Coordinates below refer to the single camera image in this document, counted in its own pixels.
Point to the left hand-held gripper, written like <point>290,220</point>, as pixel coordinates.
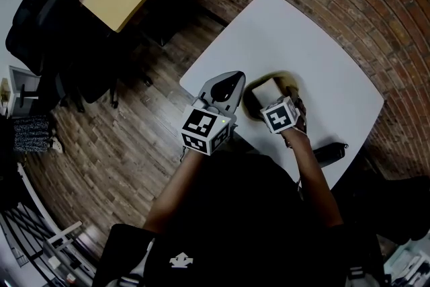
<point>200,126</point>

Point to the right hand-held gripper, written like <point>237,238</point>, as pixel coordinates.
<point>279,117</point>

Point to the tan round basket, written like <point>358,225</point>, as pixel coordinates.
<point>250,107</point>

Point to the person's right forearm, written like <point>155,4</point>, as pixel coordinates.
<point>312,178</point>

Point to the person's left forearm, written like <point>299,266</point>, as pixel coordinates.
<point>174,191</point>

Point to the person's right hand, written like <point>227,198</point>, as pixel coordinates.
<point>303,116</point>

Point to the white table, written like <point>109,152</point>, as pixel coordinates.
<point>285,40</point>

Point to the black pouch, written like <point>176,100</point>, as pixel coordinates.
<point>331,153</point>

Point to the person's black clothing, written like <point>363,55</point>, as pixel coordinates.
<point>242,228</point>

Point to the white cabinet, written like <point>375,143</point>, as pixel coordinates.
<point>20,77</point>

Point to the white metal rack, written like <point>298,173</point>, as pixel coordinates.
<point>50,238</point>

